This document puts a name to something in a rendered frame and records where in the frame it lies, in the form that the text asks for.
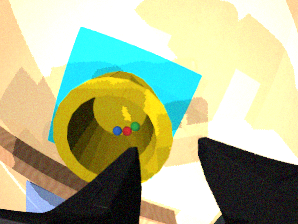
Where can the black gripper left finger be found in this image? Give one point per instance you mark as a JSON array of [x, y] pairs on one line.
[[114, 197]]

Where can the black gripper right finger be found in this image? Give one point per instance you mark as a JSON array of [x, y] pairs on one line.
[[249, 188]]

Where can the blue marble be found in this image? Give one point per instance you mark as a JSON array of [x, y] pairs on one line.
[[117, 130]]

